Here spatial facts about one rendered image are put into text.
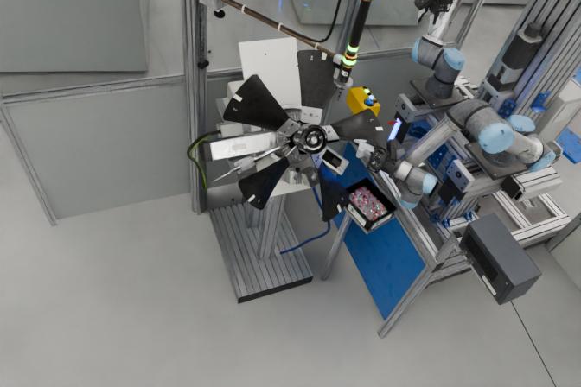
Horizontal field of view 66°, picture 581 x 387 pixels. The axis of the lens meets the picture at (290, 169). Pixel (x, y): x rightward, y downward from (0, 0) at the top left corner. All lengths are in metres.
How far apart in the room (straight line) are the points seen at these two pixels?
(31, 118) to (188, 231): 1.11
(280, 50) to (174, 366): 1.66
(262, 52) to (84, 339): 1.73
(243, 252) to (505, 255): 1.57
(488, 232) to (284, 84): 1.03
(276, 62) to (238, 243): 1.22
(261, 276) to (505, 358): 1.47
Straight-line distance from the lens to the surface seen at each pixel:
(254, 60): 2.00
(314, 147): 1.80
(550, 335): 3.29
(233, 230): 2.85
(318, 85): 1.85
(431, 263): 2.09
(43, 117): 2.46
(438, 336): 2.92
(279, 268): 2.76
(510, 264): 1.71
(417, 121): 2.55
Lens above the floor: 2.47
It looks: 48 degrees down
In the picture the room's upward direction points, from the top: 12 degrees clockwise
